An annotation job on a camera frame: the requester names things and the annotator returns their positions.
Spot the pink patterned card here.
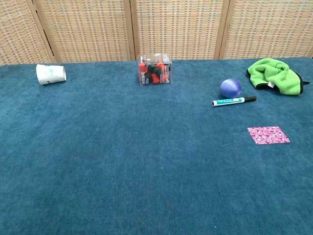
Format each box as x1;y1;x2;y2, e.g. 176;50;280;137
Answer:
246;125;291;145

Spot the green cloth with black trim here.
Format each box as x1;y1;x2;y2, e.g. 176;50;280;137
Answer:
246;57;311;96

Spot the white paper cup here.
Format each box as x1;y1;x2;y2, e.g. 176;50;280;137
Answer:
36;64;67;86

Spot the clear box of red-black parts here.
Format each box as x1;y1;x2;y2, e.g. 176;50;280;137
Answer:
137;53;173;87

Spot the purple ball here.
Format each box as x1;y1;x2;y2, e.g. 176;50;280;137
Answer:
220;78;243;99

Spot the teal white marker black cap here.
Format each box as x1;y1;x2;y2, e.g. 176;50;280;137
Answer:
211;95;258;108

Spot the woven wooden screen panel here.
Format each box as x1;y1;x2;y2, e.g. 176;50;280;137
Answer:
32;0;136;63
129;0;231;61
0;0;57;66
219;0;313;60

